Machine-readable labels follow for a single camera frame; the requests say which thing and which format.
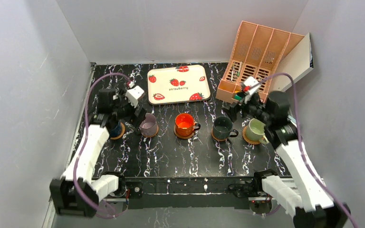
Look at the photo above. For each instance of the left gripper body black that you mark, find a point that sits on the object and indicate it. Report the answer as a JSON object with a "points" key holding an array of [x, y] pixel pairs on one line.
{"points": [[134, 111]]}

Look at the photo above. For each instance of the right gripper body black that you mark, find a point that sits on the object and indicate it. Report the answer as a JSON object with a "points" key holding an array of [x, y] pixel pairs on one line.
{"points": [[241, 107]]}

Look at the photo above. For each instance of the light green mug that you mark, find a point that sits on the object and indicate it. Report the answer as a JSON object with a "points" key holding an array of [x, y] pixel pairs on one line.
{"points": [[255, 131]]}

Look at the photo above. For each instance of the navy blue mug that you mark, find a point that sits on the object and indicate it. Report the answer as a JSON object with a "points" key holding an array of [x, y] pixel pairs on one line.
{"points": [[116, 129]]}

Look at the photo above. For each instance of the lilac mug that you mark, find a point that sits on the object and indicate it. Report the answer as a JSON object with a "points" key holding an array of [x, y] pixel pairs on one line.
{"points": [[148, 122]]}

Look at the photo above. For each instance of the dark green mug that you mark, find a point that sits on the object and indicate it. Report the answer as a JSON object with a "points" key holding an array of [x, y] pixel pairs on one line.
{"points": [[223, 128]]}

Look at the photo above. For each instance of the white strawberry tray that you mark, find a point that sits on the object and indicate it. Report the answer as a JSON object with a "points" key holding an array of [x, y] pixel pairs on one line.
{"points": [[177, 85]]}

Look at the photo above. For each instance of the orange mug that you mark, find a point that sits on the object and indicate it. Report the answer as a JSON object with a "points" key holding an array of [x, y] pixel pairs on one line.
{"points": [[185, 124]]}

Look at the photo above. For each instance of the dark ringed wooden coaster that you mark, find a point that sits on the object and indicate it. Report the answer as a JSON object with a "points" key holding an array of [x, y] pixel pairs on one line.
{"points": [[184, 137]]}

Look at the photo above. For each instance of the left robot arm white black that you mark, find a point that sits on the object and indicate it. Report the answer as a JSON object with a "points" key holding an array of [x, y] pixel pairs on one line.
{"points": [[75, 193]]}

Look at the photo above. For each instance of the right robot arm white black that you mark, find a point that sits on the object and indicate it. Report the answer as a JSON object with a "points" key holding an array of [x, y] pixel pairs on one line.
{"points": [[310, 205]]}

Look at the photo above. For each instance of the cork coaster far left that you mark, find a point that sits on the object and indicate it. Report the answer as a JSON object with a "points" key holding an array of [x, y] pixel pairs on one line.
{"points": [[121, 133]]}

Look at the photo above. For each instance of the woven rattan coaster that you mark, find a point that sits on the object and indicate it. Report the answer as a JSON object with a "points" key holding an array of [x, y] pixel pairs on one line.
{"points": [[247, 139]]}

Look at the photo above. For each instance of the smooth wooden coaster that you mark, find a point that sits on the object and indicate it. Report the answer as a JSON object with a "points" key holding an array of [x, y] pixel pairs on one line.
{"points": [[150, 132]]}

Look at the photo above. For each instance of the orange round coaster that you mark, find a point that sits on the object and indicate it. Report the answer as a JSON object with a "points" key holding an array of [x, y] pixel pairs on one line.
{"points": [[217, 139]]}

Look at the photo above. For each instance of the green yellow eraser block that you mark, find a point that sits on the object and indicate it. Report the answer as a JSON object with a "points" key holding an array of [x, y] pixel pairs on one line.
{"points": [[238, 95]]}

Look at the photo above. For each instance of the white binder folder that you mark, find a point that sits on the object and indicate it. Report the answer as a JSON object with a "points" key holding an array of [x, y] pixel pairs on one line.
{"points": [[299, 61]]}

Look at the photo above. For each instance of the pink desk file organizer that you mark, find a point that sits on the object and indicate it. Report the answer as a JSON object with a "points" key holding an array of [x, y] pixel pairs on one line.
{"points": [[256, 53]]}

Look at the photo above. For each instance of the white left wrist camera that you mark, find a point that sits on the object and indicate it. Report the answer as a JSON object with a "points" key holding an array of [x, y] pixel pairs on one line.
{"points": [[133, 95]]}

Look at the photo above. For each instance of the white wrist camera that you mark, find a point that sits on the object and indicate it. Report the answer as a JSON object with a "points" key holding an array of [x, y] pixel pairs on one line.
{"points": [[133, 95], [249, 87]]}

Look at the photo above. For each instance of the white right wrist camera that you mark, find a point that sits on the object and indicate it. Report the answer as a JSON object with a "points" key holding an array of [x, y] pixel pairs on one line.
{"points": [[249, 87]]}

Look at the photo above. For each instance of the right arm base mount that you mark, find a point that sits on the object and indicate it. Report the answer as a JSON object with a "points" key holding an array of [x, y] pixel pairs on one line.
{"points": [[260, 202]]}

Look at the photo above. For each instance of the aluminium front rail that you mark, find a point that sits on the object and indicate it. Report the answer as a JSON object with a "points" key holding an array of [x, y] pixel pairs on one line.
{"points": [[190, 192]]}

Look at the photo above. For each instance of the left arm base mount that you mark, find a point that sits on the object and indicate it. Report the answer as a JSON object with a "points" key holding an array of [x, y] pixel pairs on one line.
{"points": [[127, 191]]}

